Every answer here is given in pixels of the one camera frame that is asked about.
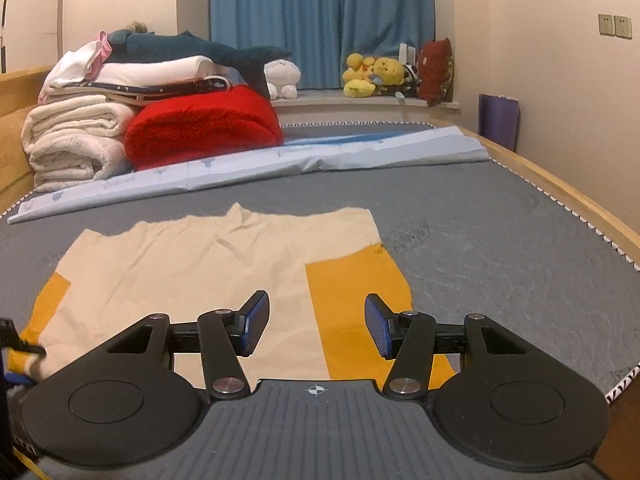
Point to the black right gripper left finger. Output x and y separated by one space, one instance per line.
221 337

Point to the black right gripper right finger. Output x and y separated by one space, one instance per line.
410 339

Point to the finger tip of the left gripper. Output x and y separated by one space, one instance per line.
10 339

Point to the grey quilted mattress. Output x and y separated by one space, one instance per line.
550 310

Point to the light blue folded sheet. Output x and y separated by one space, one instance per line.
380 150

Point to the cream folded blanket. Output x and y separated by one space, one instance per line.
75 141

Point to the red fleece blanket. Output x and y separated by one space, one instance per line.
201 125

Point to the white plush toy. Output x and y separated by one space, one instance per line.
282 77

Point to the yellow plush toys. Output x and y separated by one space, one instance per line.
367 76

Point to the blue shark plush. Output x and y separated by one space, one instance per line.
135 47

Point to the blue curtain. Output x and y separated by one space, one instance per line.
321 34

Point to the wooden bed frame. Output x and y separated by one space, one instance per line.
20 89

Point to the wall light switches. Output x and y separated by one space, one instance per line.
615 26

